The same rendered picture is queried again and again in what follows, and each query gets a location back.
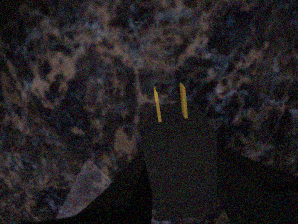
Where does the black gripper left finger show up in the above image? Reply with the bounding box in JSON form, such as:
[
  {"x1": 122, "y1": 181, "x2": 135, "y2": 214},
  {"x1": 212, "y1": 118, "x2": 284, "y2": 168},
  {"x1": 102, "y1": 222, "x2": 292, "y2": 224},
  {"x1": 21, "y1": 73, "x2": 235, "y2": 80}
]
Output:
[{"x1": 24, "y1": 150, "x2": 153, "y2": 224}]

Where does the black two-prong plug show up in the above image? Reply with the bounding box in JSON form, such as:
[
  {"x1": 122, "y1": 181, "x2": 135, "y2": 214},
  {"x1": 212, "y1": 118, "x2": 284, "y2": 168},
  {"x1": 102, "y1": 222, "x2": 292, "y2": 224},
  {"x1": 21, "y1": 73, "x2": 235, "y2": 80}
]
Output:
[{"x1": 142, "y1": 82, "x2": 217, "y2": 221}]

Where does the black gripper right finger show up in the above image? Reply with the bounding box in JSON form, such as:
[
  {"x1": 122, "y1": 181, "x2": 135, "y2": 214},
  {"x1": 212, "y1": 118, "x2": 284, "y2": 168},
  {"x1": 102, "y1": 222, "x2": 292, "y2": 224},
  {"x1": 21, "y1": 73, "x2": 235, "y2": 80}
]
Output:
[{"x1": 216, "y1": 145, "x2": 298, "y2": 224}]

